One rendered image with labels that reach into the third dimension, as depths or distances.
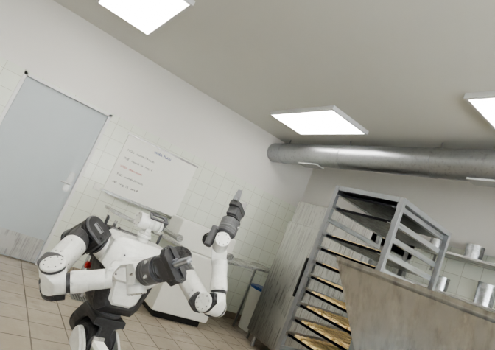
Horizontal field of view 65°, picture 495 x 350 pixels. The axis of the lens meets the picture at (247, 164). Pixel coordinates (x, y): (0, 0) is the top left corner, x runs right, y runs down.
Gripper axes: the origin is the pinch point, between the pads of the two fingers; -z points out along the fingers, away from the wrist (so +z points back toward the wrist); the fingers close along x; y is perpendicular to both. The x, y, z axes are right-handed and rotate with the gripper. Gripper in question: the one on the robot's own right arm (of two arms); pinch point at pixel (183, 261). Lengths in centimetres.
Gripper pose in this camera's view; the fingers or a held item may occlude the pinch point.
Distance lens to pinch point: 127.4
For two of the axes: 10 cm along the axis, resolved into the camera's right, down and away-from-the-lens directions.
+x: 4.1, 9.1, 0.3
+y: -4.7, 2.4, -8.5
